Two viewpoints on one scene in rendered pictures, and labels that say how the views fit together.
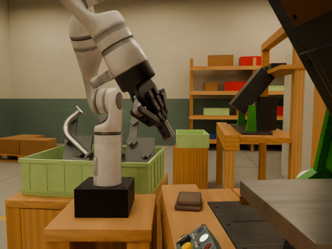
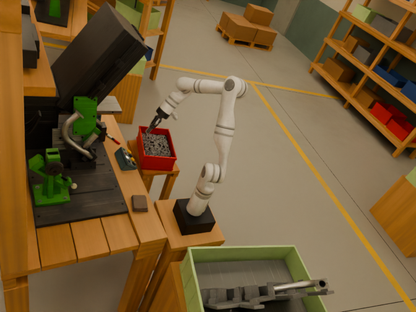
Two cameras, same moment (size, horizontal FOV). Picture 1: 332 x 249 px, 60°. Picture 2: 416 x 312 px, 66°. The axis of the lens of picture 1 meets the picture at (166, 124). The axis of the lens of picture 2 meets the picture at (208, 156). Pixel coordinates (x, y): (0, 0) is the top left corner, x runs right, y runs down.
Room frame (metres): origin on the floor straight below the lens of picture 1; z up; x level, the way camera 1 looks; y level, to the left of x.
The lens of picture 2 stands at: (1.93, -0.57, 2.19)
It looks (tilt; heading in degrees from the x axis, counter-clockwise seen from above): 36 degrees down; 143
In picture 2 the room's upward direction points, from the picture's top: 23 degrees clockwise
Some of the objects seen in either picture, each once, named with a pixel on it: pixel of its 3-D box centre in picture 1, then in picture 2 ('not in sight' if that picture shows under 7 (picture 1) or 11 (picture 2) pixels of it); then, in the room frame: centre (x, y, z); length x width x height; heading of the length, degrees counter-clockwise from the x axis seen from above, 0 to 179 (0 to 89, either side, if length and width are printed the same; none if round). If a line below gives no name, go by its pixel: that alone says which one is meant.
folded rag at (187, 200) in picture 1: (188, 200); (140, 202); (0.88, -0.07, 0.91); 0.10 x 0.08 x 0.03; 172
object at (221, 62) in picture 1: (251, 103); not in sight; (7.00, -2.09, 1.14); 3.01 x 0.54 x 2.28; 83
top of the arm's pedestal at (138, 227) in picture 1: (108, 214); (188, 221); (0.98, 0.20, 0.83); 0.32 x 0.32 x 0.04; 89
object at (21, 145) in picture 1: (33, 147); not in sight; (5.95, 2.78, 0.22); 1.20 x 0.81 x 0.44; 78
